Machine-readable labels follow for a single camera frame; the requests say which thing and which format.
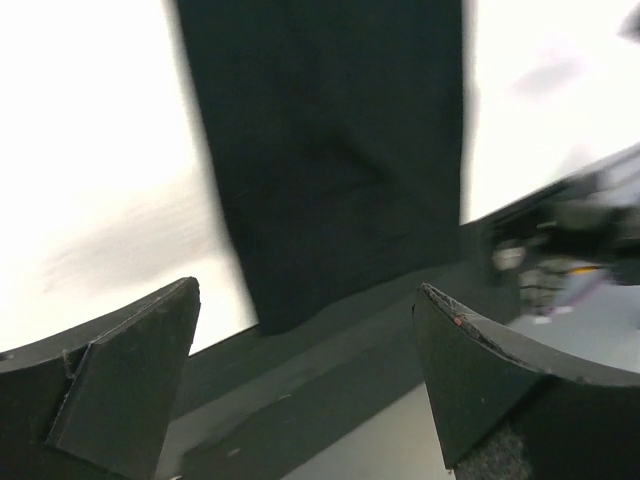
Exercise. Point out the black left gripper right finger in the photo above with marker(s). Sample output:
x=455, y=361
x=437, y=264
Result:
x=503, y=401

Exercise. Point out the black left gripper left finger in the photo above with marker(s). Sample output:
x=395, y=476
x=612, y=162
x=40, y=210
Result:
x=95, y=401

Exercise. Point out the black t-shirt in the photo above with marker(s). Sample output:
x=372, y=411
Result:
x=336, y=133

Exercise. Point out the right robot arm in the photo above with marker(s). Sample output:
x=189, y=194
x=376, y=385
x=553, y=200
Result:
x=550, y=249

